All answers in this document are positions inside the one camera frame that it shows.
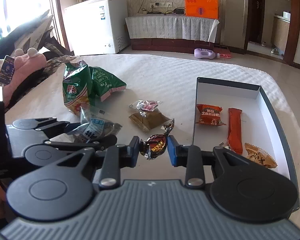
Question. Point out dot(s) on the white patterned stand cloth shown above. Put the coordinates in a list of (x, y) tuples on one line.
[(165, 27)]

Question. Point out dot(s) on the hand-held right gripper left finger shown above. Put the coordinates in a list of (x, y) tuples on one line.
[(135, 152)]

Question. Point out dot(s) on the olive brown snack packet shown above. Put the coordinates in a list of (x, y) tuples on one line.
[(148, 120)]

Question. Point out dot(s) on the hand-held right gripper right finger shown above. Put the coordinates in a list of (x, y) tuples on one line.
[(172, 152)]

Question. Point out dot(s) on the blue white nut packet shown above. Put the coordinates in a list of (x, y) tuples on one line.
[(95, 127)]

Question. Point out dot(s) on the orange gift box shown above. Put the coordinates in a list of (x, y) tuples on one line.
[(201, 5)]

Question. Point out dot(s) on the small black device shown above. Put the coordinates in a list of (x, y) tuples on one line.
[(179, 11)]

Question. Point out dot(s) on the pink slipper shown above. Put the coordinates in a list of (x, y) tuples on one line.
[(225, 53)]

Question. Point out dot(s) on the white wall socket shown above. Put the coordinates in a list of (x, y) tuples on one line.
[(162, 4)]

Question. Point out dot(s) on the orange cake packet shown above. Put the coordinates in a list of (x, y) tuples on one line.
[(210, 115)]

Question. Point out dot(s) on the brown wooden door frame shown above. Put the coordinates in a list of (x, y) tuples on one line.
[(293, 30)]

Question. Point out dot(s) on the wood pattern cabinet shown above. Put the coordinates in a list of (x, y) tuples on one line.
[(280, 35)]

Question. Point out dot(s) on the purple detergent bottle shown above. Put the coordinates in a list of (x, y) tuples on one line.
[(205, 53)]

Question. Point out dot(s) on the dark foil candy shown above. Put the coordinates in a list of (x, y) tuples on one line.
[(155, 146)]

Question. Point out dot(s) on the white container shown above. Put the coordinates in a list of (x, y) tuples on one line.
[(287, 15)]

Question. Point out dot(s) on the small clear pink packet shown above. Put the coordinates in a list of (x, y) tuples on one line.
[(147, 105)]

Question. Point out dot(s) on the clear walnut bag tan label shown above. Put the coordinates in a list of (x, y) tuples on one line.
[(260, 156)]

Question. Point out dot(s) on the pink plush toy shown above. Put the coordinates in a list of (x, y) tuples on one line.
[(27, 65)]

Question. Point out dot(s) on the dark wooden door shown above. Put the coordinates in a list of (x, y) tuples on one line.
[(256, 10)]

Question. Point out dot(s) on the long red snack packet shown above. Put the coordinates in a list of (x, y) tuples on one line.
[(234, 130)]

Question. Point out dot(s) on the white chest freezer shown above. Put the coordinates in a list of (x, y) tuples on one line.
[(90, 30)]

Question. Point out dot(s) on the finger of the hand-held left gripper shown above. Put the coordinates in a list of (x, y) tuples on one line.
[(90, 145), (62, 126)]

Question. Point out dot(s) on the green snack bag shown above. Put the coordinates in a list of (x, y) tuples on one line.
[(76, 90), (105, 80)]

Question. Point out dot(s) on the light shoe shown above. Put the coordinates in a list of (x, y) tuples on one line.
[(263, 43), (275, 51)]

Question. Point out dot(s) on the dark box white inside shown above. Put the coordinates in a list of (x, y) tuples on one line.
[(227, 92)]

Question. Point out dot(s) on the small dark printed card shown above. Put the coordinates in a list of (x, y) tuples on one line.
[(5, 70)]

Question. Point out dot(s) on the dark wooden tv stand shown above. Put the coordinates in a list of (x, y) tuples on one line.
[(165, 44)]

